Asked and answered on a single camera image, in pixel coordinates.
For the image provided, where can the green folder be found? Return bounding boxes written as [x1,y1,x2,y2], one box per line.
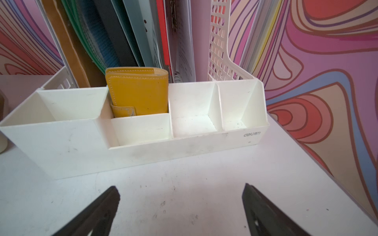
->
[61,0,120,73]

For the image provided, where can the brown cardboard folder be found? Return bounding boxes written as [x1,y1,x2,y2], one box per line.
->
[38,1,106,88]

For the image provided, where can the white file rack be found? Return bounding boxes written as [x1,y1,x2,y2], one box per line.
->
[1,1,269,179]

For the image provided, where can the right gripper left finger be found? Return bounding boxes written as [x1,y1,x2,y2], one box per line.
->
[54,186,120,236]

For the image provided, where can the translucent grey folders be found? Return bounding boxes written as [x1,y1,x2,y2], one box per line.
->
[116,1,211,83]

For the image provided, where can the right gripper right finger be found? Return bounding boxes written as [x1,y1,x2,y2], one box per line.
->
[242,183,309,236]

